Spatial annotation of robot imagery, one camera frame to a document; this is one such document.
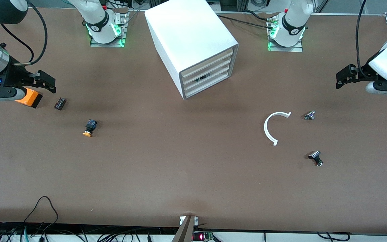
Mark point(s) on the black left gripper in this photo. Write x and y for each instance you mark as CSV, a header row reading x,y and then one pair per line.
x,y
363,72

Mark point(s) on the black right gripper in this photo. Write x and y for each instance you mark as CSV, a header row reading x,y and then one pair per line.
x,y
13,74

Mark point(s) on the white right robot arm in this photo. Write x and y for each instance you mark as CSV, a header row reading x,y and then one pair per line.
x,y
97,32

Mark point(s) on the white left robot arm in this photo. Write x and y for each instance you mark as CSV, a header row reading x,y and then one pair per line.
x,y
291,38

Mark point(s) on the yellow push button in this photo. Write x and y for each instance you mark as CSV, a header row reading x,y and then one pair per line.
x,y
89,127

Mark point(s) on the small black contact block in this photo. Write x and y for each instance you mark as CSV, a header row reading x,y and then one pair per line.
x,y
60,103

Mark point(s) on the white curved plastic arc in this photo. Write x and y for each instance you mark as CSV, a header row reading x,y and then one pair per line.
x,y
266,129

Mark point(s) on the circuit board red display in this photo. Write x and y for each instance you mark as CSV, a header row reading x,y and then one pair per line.
x,y
202,237

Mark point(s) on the orange button enclosure box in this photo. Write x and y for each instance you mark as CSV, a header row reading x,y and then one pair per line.
x,y
30,97

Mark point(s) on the small silver knob switch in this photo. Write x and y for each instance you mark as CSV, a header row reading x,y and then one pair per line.
x,y
309,115

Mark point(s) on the aluminium left arm base plate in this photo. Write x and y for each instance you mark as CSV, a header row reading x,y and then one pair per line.
x,y
286,49

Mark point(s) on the aluminium right arm base plate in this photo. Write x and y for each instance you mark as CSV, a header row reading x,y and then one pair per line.
x,y
108,44

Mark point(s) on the black head silver switch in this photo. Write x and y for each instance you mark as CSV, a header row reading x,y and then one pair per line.
x,y
315,156

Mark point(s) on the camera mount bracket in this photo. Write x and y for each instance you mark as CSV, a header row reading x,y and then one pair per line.
x,y
186,230

